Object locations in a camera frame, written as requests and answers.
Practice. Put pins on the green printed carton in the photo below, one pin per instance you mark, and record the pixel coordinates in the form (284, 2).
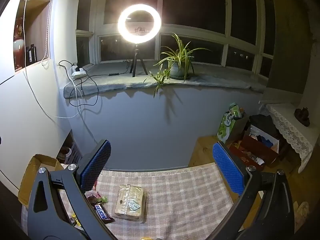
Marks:
(225, 127)

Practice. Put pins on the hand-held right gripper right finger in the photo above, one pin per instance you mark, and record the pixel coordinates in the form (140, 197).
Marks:
(228, 167)

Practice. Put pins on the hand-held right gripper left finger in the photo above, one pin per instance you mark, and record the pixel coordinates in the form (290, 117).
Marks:
(96, 165)

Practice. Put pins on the checked tablecloth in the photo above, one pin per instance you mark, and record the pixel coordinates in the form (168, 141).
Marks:
(180, 197)

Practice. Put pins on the brown chocolate bar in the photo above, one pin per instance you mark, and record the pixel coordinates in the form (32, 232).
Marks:
(102, 212)

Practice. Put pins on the white power strip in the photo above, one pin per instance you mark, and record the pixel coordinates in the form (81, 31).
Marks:
(78, 73)

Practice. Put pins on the black bag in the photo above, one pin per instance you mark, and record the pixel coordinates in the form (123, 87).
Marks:
(262, 123)

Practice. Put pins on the white window frame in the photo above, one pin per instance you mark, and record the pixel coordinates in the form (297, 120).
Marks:
(160, 30)

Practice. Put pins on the white lace table cover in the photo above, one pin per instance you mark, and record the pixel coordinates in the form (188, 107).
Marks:
(292, 125)

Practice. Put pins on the grey windowsill mat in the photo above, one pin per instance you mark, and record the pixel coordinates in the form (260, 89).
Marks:
(120, 80)

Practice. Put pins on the plastic storage basket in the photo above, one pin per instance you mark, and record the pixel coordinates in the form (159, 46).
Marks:
(70, 152)

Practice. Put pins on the red cardboard box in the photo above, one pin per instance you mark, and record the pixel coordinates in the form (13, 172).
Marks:
(252, 147)

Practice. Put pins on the red vase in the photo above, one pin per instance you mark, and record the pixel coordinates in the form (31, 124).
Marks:
(18, 47)

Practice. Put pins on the dark bottle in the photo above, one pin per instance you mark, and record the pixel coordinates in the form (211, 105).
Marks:
(33, 52)
(28, 55)

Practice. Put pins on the potted spider plant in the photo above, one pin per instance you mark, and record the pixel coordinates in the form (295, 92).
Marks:
(180, 70)

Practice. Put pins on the beige cloth bundle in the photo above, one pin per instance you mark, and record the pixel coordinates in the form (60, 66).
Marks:
(302, 215)

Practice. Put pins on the clear cracker packet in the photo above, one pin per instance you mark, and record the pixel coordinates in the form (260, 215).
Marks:
(128, 202)

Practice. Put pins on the white cabinet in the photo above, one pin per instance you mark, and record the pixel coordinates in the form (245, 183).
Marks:
(22, 110)

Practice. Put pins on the wooden shelf niche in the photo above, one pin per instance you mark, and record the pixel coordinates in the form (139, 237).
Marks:
(37, 25)

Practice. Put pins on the black tripod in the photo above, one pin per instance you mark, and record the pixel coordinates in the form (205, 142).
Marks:
(136, 55)

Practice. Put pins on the dark figurine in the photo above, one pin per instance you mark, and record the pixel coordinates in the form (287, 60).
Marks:
(302, 116)

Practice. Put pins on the wooden side cabinet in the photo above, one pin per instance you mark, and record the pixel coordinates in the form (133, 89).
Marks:
(205, 152)

